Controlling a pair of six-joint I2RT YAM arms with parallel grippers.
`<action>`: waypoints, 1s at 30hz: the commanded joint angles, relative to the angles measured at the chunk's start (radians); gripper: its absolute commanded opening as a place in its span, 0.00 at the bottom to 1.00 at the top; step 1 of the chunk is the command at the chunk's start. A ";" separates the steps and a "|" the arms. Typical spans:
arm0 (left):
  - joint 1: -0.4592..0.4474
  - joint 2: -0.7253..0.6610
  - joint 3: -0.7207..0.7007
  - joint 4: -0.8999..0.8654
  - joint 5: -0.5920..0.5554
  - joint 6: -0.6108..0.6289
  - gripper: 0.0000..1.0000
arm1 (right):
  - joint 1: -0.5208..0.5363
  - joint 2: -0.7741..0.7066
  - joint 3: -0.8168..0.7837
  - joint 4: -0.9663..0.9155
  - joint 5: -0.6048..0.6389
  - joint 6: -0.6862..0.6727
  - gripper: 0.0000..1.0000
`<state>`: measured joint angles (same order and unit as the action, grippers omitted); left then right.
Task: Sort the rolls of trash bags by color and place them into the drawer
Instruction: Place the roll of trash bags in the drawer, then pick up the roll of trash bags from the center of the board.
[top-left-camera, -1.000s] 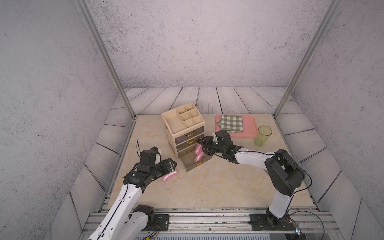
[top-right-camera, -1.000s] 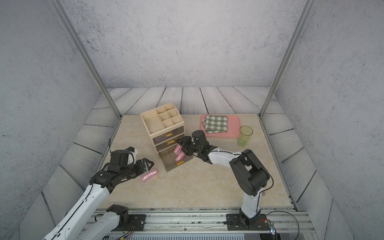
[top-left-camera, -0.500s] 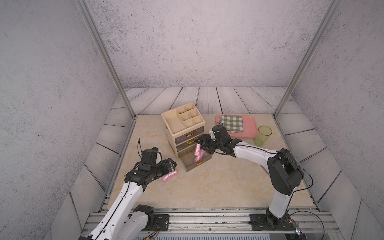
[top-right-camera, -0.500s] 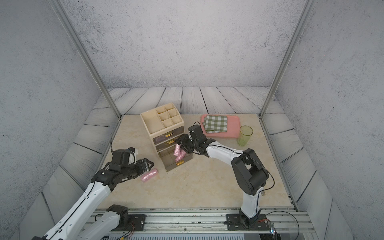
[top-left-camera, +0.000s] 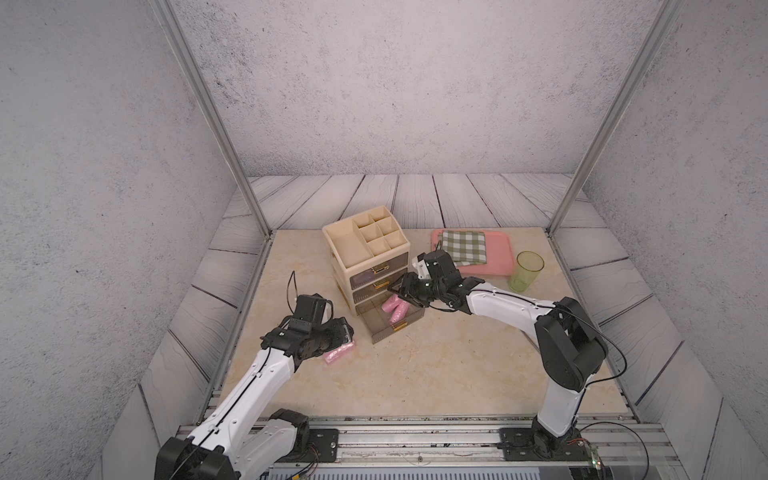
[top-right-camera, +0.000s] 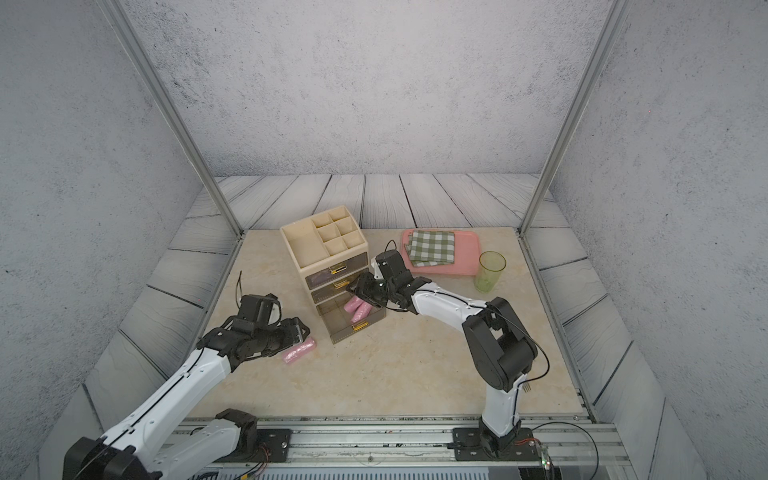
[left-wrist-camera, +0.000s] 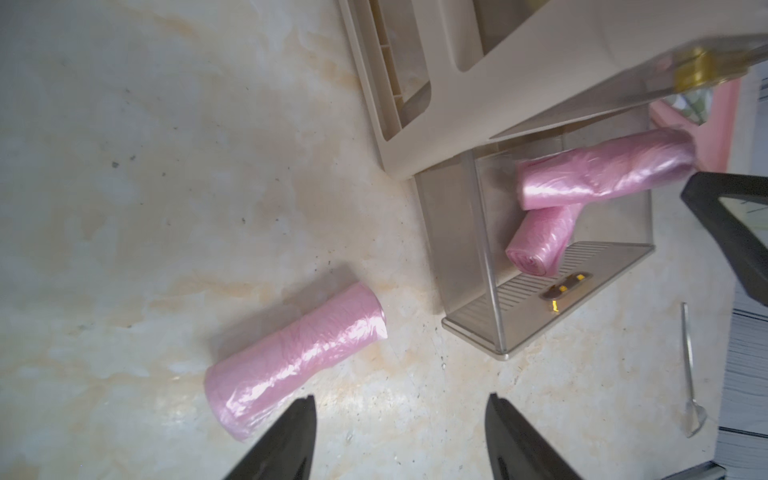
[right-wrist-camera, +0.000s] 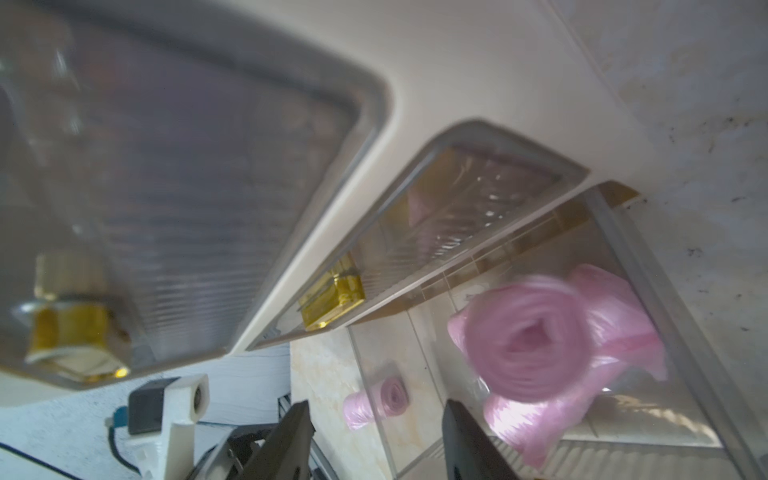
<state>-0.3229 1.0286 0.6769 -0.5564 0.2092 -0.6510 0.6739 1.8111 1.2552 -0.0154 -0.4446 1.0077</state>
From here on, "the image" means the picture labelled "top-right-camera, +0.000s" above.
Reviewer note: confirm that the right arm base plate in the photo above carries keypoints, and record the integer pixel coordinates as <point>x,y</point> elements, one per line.
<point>480,444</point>

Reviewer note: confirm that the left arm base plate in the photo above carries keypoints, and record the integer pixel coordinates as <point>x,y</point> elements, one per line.
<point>265,445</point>

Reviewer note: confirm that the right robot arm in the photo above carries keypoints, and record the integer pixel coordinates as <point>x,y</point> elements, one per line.
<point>502,350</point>

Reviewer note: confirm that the beige drawer organizer cabinet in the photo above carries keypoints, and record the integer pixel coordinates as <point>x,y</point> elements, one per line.
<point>322,240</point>

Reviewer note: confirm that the pink bag roll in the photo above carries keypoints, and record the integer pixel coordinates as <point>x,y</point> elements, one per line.
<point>298,351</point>
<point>362,312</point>
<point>352,304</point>

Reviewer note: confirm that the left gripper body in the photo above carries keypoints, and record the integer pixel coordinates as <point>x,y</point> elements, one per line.
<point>283,335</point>

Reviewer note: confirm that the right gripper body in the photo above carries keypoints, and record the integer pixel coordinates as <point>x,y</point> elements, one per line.
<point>374,291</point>

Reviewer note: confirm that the green translucent cup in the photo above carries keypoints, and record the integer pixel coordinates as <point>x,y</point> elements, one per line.
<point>491,265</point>

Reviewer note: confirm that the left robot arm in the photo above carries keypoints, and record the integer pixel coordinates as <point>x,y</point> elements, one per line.
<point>134,448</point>

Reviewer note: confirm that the aluminium frame post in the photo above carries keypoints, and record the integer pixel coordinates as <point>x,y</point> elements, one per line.
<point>589,79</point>
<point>132,45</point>

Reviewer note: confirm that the right aluminium frame post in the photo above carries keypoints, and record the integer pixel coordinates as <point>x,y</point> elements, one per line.
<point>589,79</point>

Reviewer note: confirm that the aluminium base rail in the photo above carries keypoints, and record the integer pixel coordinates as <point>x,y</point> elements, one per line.
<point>569,448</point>

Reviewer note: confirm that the grey translucent drawer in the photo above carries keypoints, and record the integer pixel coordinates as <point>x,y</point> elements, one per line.
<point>333,288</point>
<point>339,323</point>
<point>338,270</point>

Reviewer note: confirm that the pink plastic tray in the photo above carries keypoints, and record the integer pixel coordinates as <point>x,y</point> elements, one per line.
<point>467,253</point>

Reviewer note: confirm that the left aluminium frame post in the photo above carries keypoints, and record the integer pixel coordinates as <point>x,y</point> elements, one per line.
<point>132,45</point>

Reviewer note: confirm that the green checkered cloth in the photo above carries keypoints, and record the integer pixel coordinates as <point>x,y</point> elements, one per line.
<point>430,248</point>

